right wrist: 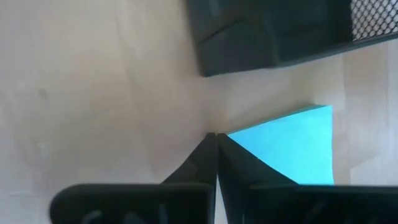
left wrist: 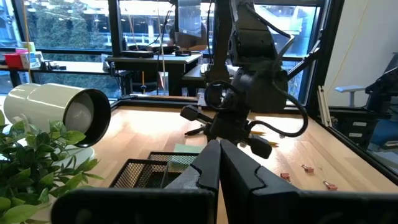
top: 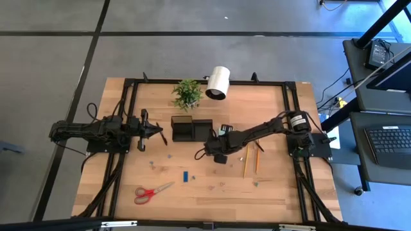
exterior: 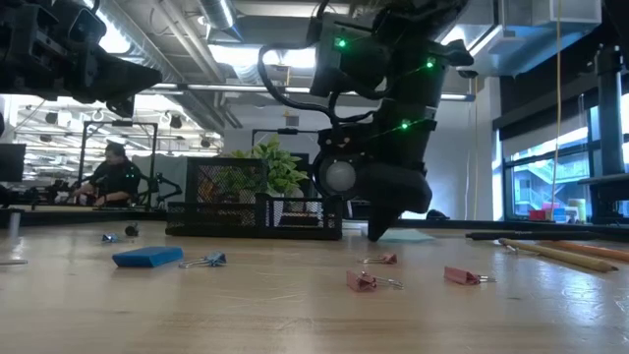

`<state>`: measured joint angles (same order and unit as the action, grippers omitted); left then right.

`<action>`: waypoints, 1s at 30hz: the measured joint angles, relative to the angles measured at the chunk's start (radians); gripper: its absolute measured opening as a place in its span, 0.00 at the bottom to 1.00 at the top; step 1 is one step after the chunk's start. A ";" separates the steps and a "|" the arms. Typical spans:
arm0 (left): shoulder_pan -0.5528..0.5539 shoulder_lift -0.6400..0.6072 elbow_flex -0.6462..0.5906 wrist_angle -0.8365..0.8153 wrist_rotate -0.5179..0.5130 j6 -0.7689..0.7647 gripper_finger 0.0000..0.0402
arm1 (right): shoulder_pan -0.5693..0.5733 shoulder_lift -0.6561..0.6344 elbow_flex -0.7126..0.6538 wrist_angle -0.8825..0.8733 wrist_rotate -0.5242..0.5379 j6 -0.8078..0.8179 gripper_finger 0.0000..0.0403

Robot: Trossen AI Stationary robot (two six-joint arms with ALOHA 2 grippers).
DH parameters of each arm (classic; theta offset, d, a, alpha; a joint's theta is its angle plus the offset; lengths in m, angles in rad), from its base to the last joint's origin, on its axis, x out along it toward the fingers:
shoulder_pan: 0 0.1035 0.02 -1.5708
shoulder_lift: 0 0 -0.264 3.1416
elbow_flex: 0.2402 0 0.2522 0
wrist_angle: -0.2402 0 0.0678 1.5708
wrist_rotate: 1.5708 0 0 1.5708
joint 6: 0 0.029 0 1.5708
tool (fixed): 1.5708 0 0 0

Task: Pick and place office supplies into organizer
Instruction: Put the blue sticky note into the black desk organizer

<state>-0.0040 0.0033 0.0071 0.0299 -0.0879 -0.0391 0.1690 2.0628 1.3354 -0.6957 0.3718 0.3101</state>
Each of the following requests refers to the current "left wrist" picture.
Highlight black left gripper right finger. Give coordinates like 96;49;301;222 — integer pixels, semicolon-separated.
219;139;301;224

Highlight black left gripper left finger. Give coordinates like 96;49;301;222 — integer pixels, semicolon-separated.
164;139;221;224

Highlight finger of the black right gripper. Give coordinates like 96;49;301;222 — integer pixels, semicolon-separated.
248;135;274;160
179;105;215;124

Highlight black pen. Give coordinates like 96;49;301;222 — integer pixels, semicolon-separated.
184;126;206;137

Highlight black mesh desk organizer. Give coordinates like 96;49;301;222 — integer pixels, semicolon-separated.
109;151;200;189

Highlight green sticky note pad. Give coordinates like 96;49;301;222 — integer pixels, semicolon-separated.
169;143;208;174

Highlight person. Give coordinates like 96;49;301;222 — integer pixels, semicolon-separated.
169;22;208;52

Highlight black computer monitor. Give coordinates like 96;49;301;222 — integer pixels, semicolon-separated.
176;0;203;39

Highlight black drawer cabinet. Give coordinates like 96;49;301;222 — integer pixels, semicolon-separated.
328;105;393;151

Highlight white chair armrest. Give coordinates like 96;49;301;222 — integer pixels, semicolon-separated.
335;85;367;108

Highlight long window-side desk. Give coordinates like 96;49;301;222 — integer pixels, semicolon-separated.
0;60;109;88

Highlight blue chair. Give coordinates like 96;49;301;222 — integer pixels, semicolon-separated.
369;119;398;151

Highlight white cylindrical desk lamp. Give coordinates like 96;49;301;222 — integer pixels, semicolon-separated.
2;83;112;170

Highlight green potted plant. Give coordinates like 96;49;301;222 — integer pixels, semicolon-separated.
0;110;105;224

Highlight blue and white box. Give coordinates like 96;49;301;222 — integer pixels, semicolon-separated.
19;50;45;70

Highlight green cylinder container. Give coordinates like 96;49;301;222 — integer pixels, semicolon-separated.
21;40;37;53

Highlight red storage box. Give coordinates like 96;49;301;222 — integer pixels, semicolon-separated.
2;52;25;70

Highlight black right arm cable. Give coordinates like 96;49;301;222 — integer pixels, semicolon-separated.
247;81;310;139

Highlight black window frame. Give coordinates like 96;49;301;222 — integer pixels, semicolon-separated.
0;0;326;103

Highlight yellow hanging cord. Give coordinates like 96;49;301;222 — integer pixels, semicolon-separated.
22;0;33;84

